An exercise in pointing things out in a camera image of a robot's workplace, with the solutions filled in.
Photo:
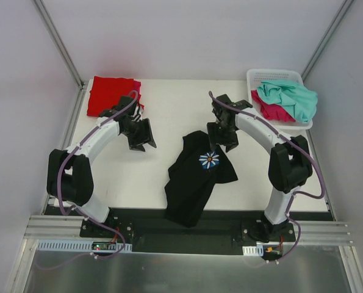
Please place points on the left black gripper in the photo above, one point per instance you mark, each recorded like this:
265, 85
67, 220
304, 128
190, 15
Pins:
137, 132

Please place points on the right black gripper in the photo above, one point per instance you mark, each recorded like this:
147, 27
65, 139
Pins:
222, 134

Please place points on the black daisy t-shirt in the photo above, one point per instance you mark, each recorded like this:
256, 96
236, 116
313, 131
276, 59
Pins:
192, 179

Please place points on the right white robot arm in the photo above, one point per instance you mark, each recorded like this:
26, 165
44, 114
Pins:
289, 163

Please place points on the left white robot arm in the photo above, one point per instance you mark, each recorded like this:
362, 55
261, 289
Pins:
70, 177

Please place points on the magenta t-shirt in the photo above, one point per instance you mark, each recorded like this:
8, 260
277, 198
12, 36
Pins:
271, 111

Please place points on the folded pink t-shirt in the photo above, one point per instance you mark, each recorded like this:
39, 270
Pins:
137, 86

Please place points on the folded red t-shirt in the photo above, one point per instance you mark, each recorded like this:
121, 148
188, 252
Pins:
106, 92

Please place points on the teal t-shirt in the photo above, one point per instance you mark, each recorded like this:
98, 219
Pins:
292, 96

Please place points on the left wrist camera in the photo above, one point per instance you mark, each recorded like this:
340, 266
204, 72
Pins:
138, 112

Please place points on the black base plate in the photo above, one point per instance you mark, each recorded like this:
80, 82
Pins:
217, 232

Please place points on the right white cable duct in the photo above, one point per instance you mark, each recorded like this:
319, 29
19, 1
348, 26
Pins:
253, 250

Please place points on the white cable duct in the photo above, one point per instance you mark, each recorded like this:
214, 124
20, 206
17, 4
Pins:
82, 246
253, 250

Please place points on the left white cable duct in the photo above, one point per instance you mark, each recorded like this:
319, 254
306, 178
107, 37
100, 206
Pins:
82, 246

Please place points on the left aluminium frame post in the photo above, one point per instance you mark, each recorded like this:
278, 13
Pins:
58, 42

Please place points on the aluminium frame post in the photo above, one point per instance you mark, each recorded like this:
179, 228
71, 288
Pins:
58, 42
337, 20

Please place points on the right aluminium frame post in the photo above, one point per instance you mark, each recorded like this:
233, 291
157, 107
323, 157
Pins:
337, 20

